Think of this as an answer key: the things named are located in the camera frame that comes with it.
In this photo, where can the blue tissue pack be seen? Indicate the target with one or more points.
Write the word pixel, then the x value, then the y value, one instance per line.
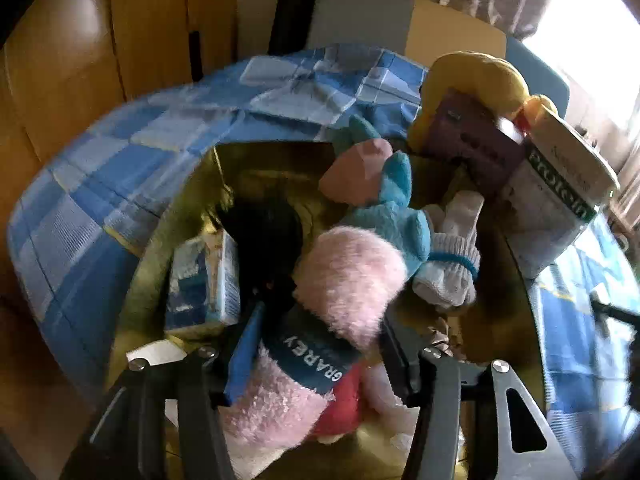
pixel 204 291

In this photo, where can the gold tray box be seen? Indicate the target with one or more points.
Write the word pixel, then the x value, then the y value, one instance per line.
pixel 497 323

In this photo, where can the white towel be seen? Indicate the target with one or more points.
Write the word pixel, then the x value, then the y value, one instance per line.
pixel 156 353

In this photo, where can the blue checked bedsheet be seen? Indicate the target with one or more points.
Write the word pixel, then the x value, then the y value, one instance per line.
pixel 297 98

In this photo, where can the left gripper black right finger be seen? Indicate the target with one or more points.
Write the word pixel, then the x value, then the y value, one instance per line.
pixel 400 348

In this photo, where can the white protein powder can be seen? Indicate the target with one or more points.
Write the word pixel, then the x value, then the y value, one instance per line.
pixel 554 194

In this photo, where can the teal plush toy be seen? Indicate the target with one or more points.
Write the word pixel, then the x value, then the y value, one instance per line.
pixel 375 181

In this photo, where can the white sock with blue band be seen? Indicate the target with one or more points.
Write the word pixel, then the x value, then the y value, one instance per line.
pixel 446 280

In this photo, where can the brown purple box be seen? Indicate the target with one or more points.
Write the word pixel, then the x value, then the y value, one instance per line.
pixel 488 147

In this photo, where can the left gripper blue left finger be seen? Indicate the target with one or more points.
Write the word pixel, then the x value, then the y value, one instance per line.
pixel 243 353

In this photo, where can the grey yellow blue headboard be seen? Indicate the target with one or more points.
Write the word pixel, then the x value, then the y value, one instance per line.
pixel 423 30

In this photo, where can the black rolled mat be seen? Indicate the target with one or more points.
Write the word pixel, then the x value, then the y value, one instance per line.
pixel 290 26

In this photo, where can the wooden wardrobe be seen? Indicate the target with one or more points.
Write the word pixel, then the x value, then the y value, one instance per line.
pixel 98 89

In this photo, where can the yellow giraffe plush toy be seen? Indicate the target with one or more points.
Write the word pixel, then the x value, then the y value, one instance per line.
pixel 493 82

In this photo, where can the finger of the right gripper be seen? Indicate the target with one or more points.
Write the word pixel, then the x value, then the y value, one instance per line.
pixel 601 308

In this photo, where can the red knit item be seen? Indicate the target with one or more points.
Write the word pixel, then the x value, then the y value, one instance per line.
pixel 344 412

